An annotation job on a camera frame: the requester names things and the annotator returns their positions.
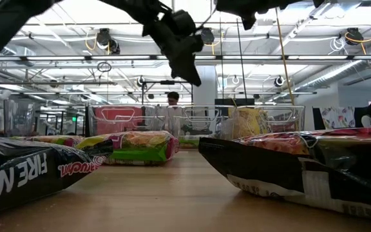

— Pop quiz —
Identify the black rectangular panel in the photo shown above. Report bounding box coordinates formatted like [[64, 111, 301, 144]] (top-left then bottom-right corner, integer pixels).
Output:
[[214, 98, 256, 107]]

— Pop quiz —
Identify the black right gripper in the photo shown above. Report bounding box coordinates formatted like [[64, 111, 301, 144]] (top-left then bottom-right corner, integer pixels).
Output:
[[216, 0, 302, 32]]

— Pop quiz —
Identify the black upright board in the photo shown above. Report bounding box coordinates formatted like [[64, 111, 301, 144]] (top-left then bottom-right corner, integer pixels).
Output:
[[312, 108, 327, 131]]

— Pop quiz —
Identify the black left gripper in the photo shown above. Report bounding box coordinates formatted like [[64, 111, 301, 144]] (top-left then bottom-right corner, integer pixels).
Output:
[[142, 0, 205, 87]]

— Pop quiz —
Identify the black gantry frame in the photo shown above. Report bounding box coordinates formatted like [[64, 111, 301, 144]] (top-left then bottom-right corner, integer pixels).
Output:
[[141, 79, 195, 106]]

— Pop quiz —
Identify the clear plastic cup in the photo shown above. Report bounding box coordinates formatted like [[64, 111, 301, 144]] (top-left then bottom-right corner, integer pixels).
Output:
[[3, 99, 37, 139]]

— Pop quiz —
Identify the yellow hanging cable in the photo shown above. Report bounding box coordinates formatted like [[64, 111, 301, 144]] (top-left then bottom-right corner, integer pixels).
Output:
[[274, 8, 296, 106]]

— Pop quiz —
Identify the red panel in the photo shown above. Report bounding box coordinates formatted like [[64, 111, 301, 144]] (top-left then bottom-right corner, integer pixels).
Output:
[[94, 106, 146, 136]]

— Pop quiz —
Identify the black ceiling cable reel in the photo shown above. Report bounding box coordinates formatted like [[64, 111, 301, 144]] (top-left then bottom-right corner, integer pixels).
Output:
[[201, 27, 215, 46], [345, 27, 366, 46], [95, 28, 113, 46]]

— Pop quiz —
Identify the floral print cloth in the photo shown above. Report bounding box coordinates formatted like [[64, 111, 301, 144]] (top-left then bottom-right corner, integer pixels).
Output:
[[319, 106, 356, 130]]

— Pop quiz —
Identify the black aluminium rig frame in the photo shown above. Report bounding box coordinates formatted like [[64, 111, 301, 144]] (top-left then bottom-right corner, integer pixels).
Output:
[[84, 106, 95, 138]]

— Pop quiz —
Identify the yellow chicken ramen pack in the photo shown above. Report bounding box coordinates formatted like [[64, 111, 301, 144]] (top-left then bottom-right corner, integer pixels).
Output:
[[233, 108, 272, 140]]

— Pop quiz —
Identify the black hanging cable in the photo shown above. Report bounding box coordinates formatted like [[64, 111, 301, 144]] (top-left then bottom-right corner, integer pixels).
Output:
[[234, 19, 248, 106]]

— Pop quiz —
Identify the black fire noodle pack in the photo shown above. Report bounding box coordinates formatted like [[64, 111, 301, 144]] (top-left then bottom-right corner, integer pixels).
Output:
[[198, 128, 371, 223], [0, 135, 115, 217]]

